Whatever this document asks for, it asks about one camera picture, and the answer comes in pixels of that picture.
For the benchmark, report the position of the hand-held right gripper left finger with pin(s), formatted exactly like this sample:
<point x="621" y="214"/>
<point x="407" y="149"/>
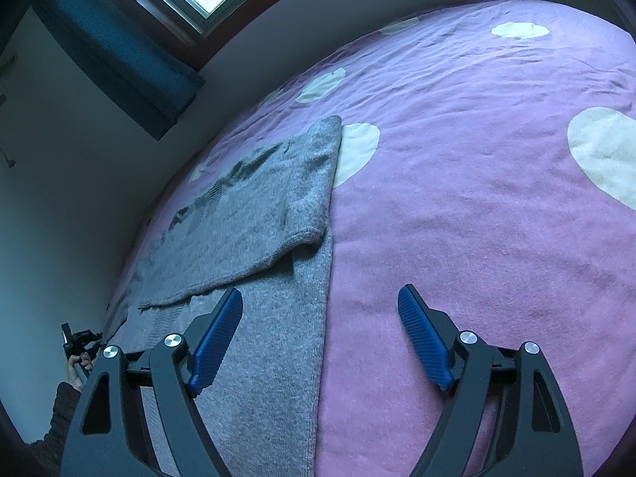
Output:
<point x="214" y="340"/>

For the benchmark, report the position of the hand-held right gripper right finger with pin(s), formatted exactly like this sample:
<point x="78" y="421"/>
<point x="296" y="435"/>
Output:
<point x="423" y="338"/>

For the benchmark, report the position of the blue curtain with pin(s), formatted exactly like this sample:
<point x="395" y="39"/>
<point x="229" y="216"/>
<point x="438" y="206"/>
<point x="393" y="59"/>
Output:
<point x="124" y="54"/>

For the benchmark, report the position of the person's left forearm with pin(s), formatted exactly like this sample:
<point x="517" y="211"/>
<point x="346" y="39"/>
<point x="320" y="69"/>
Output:
<point x="57" y="427"/>

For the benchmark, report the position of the purple blanket with white dots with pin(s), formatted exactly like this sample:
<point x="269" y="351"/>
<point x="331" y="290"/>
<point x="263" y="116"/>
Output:
<point x="472" y="184"/>

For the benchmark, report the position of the person's left hand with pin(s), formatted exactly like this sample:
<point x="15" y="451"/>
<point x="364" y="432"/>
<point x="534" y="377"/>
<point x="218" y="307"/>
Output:
<point x="79" y="370"/>

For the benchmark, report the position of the grey knit sweater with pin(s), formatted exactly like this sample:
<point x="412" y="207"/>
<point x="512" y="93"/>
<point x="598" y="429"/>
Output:
<point x="258" y="208"/>

